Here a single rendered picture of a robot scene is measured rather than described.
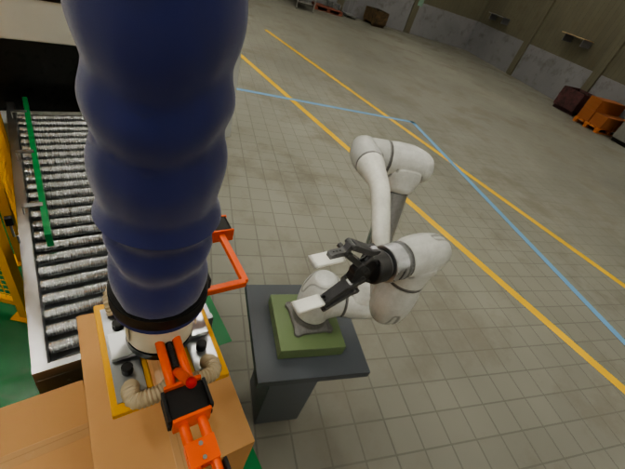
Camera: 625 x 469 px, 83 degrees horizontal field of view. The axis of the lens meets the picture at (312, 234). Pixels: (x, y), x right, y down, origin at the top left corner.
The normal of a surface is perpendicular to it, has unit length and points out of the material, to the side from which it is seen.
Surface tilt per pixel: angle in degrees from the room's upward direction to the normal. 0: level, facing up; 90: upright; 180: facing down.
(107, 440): 0
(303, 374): 0
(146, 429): 0
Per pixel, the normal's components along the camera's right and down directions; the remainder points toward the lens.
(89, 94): -0.40, 0.20
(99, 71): -0.48, 0.65
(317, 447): 0.26, -0.74
